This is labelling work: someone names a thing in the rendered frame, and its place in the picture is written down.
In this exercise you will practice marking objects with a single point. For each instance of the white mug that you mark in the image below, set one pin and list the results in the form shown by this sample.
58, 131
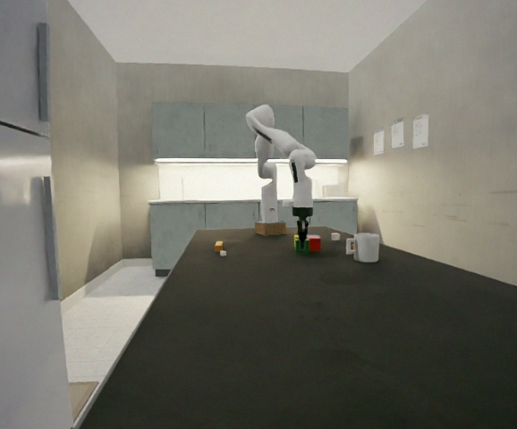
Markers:
365, 249

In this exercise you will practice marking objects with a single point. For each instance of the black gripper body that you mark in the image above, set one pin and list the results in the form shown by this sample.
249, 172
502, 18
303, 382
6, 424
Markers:
302, 212

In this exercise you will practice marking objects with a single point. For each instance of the green cube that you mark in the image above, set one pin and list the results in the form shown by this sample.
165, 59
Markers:
297, 246

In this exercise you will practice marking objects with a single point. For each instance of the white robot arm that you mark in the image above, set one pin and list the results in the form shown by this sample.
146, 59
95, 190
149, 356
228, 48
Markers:
268, 137

